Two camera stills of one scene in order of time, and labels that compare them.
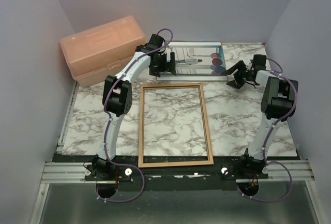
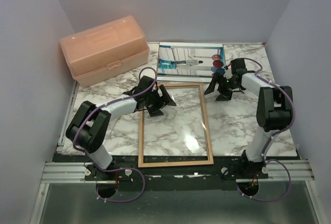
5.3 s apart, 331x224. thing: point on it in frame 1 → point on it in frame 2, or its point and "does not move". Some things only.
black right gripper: x=237 y=83 → x=211 y=86
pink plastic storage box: x=93 y=56 does not move
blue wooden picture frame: x=209 y=153 does not move
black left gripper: x=164 y=68 → x=162 y=101
